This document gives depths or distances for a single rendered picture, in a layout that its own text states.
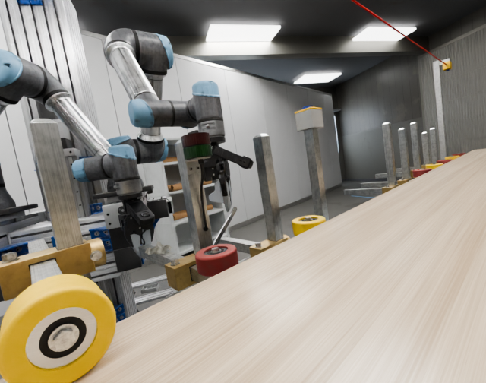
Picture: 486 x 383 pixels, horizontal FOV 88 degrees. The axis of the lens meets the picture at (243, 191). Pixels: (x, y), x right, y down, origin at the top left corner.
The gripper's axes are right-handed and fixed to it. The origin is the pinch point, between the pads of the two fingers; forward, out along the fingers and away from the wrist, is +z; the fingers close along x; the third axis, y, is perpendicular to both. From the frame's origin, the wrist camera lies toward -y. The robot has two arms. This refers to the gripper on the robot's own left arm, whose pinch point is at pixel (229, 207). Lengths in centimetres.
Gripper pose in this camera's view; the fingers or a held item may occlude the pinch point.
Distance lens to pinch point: 73.1
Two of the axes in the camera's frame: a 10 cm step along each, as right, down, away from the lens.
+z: 1.4, 9.9, 0.7
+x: -1.2, 0.9, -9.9
